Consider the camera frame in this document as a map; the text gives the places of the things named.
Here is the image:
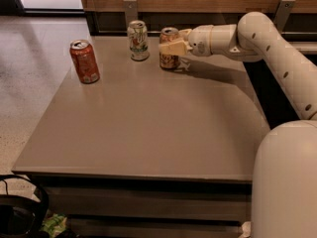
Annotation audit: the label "left metal bracket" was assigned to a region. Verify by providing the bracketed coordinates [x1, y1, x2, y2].
[124, 0, 138, 26]

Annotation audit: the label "red orange soda can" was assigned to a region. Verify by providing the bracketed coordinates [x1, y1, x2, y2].
[69, 40, 100, 84]

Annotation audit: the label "gold orange soda can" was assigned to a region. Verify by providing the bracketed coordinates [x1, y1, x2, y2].
[159, 27, 180, 70]

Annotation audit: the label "green snack bag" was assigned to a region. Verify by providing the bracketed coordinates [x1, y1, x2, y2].
[41, 213, 67, 238]

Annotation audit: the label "white green 7up can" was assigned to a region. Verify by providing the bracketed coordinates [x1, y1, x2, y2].
[127, 20, 150, 61]

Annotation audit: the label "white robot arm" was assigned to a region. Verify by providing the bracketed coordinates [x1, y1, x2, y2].
[158, 12, 317, 238]

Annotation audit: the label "right metal bracket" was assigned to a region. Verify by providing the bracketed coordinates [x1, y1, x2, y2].
[272, 0, 295, 33]

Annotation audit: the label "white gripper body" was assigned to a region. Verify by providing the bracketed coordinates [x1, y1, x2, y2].
[188, 25, 213, 57]

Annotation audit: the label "metal bracket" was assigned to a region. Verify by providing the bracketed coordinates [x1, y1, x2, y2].
[272, 0, 295, 33]
[124, 0, 138, 26]

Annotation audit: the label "grey cabinet drawers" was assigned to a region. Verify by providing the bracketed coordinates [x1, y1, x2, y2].
[32, 176, 252, 238]

